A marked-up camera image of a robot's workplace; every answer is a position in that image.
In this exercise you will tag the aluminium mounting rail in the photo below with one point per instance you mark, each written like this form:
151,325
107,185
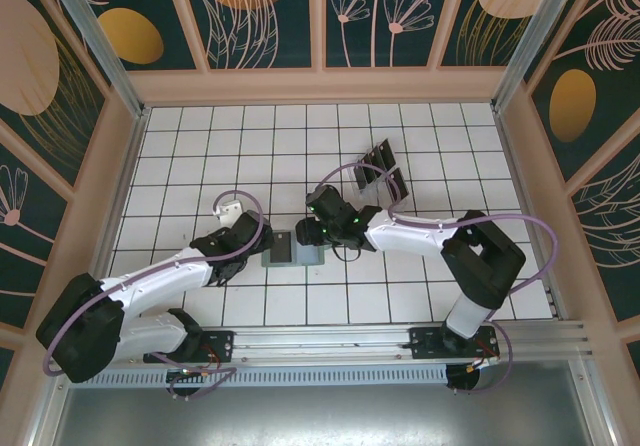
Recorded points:
320,338

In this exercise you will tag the aluminium corner post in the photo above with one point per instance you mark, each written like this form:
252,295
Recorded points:
529,41
101,41

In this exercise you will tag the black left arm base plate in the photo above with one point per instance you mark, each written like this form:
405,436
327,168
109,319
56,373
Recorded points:
220,343

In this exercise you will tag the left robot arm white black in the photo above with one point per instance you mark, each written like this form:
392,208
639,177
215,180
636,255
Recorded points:
150,286

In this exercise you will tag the black credit card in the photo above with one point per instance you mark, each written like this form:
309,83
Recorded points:
386,152
376,160
400,186
368,168
361,176
283,249

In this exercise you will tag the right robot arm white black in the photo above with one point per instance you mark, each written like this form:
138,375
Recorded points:
415,236

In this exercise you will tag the clear acrylic card stand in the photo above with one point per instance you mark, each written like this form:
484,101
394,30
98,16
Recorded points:
372,193

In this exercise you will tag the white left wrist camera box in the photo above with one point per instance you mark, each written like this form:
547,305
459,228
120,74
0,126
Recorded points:
230,214

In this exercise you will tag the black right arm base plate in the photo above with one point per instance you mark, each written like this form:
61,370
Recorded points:
425,343

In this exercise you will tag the grey metal sheet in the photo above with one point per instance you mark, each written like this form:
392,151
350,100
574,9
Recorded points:
320,416

